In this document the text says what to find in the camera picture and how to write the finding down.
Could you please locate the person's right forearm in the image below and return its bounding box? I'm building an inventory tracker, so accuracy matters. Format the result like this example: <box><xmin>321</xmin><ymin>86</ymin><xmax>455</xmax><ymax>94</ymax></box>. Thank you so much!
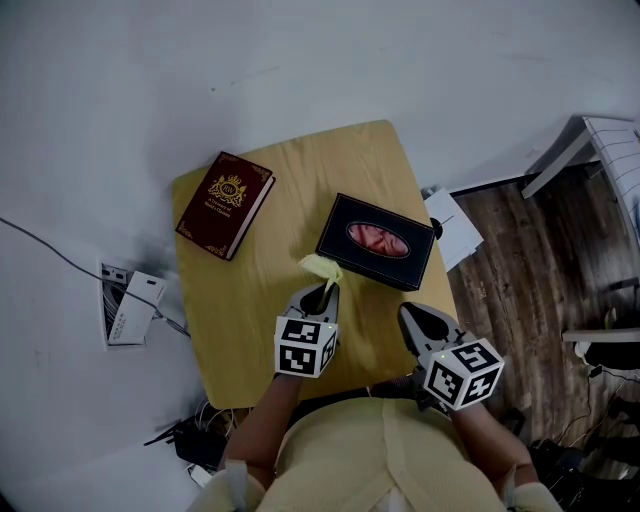
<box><xmin>448</xmin><ymin>399</ymin><xmax>537</xmax><ymax>482</ymax></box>

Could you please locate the black power adapter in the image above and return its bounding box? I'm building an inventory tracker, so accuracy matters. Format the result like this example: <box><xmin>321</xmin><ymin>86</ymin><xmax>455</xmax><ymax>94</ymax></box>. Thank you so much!
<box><xmin>143</xmin><ymin>418</ymin><xmax>227</xmax><ymax>472</ymax></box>

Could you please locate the white charger plug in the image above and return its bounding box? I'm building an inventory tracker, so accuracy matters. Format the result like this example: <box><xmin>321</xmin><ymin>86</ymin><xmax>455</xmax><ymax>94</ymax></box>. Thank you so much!
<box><xmin>186</xmin><ymin>463</ymin><xmax>215</xmax><ymax>489</ymax></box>

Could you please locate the grey floor cable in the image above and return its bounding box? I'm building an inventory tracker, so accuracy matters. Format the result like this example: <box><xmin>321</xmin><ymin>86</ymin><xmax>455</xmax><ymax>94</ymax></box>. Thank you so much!
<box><xmin>0</xmin><ymin>216</ymin><xmax>192</xmax><ymax>338</ymax></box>

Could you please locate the person's left forearm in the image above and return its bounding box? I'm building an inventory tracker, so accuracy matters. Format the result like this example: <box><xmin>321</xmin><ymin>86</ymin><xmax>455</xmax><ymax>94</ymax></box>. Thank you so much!
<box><xmin>222</xmin><ymin>373</ymin><xmax>302</xmax><ymax>472</ymax></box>

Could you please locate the black equipment with cables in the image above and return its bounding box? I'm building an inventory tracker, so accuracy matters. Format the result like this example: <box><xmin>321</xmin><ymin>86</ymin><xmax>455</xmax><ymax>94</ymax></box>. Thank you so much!
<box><xmin>504</xmin><ymin>407</ymin><xmax>621</xmax><ymax>512</ymax></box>

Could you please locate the white paper sheet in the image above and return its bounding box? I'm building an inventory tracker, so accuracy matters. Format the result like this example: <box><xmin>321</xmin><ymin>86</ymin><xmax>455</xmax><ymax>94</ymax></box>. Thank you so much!
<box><xmin>422</xmin><ymin>186</ymin><xmax>485</xmax><ymax>272</ymax></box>

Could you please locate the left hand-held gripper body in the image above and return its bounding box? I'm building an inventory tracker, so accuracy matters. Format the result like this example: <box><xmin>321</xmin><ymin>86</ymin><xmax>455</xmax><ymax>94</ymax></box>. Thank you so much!
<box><xmin>273</xmin><ymin>294</ymin><xmax>341</xmax><ymax>379</ymax></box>

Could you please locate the grey desk edge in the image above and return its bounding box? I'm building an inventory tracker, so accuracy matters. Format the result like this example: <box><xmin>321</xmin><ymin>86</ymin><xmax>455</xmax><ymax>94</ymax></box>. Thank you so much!
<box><xmin>561</xmin><ymin>326</ymin><xmax>640</xmax><ymax>344</ymax></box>

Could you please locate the person's yellow shirt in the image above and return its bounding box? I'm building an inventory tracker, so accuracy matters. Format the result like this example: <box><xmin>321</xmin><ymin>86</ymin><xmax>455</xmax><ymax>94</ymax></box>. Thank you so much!
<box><xmin>188</xmin><ymin>394</ymin><xmax>565</xmax><ymax>512</ymax></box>

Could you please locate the black tissue box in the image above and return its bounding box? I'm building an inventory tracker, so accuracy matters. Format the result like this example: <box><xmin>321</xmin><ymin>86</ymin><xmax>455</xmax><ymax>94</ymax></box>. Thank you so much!
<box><xmin>314</xmin><ymin>193</ymin><xmax>436</xmax><ymax>293</ymax></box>

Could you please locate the white router box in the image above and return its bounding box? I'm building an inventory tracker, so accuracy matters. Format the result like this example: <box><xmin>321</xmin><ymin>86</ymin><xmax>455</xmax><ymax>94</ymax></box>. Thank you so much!
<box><xmin>101</xmin><ymin>262</ymin><xmax>167</xmax><ymax>351</ymax></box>

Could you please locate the maroon hardcover book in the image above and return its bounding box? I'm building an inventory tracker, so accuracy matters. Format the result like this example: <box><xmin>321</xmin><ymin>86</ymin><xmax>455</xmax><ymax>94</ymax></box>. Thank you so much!
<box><xmin>174</xmin><ymin>151</ymin><xmax>277</xmax><ymax>262</ymax></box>

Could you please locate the white table frame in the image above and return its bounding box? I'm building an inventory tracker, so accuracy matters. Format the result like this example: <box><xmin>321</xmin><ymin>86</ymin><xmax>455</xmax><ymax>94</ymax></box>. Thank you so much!
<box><xmin>521</xmin><ymin>115</ymin><xmax>640</xmax><ymax>251</ymax></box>

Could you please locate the yellow cloth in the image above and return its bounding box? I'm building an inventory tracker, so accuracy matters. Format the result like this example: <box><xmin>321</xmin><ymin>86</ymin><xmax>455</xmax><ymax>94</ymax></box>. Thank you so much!
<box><xmin>298</xmin><ymin>253</ymin><xmax>345</xmax><ymax>303</ymax></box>

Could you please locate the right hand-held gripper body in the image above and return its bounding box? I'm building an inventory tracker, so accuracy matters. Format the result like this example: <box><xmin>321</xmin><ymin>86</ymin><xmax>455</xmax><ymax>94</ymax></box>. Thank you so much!
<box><xmin>405</xmin><ymin>319</ymin><xmax>505</xmax><ymax>414</ymax></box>

